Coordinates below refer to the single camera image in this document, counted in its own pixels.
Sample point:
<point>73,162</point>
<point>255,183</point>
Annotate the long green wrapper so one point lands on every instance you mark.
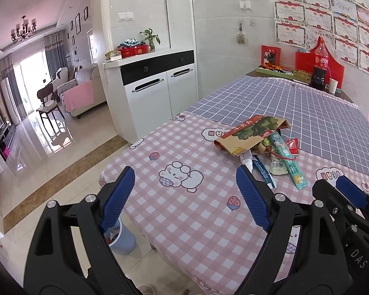
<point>292,166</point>

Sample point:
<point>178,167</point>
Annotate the group of award certificates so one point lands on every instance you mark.
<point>316,18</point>

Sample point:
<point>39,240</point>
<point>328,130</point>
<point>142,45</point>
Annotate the glass balcony door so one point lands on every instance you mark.
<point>30,76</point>

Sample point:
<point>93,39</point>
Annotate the cola bottle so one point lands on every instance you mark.
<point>319,73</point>

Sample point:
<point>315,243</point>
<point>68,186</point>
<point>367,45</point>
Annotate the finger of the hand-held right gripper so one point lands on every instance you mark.
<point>329,193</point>
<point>350,190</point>

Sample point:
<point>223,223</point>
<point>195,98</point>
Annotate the red pointed gift box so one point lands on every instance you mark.
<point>304,63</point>

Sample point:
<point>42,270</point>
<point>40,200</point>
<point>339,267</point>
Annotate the white tube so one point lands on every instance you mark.
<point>247,163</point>

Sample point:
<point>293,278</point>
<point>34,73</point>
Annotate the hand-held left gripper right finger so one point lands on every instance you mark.
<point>253,196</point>

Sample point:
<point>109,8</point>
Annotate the grey striped curtain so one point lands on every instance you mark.
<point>53,52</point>
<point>17,98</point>

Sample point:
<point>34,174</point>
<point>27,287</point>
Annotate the pink blanket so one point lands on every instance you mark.
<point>78,96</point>

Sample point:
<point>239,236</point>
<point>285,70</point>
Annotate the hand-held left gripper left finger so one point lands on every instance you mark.
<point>116,196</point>

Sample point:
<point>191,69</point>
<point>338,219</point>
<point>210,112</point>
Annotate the blue white tube packet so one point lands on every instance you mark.
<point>264,173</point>

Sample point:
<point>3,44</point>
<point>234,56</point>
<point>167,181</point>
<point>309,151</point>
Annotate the white hanging wall ornament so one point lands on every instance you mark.
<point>241,37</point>

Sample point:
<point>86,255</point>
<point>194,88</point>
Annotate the tall white cabinet panel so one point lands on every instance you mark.
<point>180,15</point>

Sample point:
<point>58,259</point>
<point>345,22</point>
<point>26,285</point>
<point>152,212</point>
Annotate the pink checked cartoon tablecloth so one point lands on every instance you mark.
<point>203,221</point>

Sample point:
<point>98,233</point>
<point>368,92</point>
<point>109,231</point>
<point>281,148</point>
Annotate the yellow snack packet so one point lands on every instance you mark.
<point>113,56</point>

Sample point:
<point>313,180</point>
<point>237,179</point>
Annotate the purple grid tablecloth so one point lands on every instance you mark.
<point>310,113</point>

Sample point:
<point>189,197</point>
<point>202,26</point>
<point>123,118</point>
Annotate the white double light switch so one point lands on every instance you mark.
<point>126,17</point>

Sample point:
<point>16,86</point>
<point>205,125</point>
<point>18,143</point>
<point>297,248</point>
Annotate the brown paper bag green print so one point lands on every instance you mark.
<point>249,132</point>

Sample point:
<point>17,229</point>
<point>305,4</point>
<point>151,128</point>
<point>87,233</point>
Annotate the beige sofa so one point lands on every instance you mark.
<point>92,76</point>

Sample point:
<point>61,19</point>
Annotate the white standing air conditioner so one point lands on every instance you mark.
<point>9,98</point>

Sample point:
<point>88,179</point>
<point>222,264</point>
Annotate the group of black picture frames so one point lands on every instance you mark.
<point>77,24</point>

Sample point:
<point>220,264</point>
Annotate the white paper cup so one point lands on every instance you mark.
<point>333,86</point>

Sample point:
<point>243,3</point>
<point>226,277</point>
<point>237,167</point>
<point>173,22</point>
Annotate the white wall switch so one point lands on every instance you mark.
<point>245,5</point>

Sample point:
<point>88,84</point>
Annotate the red round tin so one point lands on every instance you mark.
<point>135,51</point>

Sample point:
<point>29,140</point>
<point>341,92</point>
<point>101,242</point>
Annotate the gold box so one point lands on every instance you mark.
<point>302,76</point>

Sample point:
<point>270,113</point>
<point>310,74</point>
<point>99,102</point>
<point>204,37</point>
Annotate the white covered armchair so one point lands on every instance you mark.
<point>62,76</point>

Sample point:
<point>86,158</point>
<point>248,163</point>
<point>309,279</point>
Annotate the dark television stand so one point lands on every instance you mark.
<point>4,138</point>

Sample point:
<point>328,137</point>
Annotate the white sideboard cabinet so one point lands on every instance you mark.
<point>153,104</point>

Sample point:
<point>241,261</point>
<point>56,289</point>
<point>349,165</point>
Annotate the interior wall window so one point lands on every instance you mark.
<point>93,47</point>

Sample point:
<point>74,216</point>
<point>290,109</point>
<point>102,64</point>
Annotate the blue knitted cloth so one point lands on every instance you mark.
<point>129,43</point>

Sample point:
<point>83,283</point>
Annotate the green flat box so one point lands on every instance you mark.
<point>273,70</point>

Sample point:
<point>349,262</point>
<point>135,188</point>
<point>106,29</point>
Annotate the green potted plant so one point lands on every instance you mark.
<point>150,37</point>

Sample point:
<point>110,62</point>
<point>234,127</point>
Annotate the small red sachet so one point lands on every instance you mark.
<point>292,146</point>

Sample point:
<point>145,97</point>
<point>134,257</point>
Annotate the dark wooden chair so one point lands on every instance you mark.
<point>46,92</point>

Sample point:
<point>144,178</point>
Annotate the pale green wrapper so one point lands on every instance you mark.
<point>276,167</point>

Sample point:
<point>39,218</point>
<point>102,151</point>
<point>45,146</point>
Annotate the blue plastic bucket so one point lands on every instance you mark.
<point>126,239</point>

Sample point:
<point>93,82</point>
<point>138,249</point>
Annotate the black chandelier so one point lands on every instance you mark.
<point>23,30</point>

